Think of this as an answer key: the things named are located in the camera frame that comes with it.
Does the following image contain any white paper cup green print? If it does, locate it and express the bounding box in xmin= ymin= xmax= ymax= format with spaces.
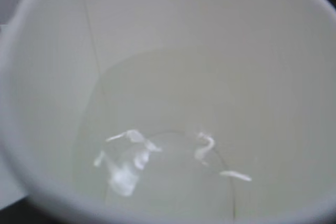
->
xmin=1 ymin=0 xmax=335 ymax=223

